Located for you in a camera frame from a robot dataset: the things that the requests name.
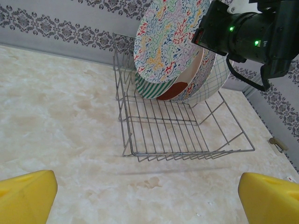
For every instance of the pastel blue pink brown plate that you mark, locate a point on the pastel blue pink brown plate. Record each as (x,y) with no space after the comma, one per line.
(175,91)

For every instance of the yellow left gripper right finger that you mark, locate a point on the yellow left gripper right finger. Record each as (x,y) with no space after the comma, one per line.
(273,203)

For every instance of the green white striped plate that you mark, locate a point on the green white striped plate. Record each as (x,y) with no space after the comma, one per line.
(151,89)

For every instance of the small olive green tool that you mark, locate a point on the small olive green tool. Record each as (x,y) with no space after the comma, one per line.
(281,147)

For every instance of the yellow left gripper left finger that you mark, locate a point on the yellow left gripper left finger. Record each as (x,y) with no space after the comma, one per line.
(25,198)

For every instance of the aluminium table side rail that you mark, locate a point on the aluminium table side rail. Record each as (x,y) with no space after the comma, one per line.
(263,115)

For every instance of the colourful squiggle pattern plate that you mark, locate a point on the colourful squiggle pattern plate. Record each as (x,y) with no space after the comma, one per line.
(205,70)
(163,46)

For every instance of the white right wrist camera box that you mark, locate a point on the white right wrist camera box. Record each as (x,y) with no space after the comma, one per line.
(236,7)

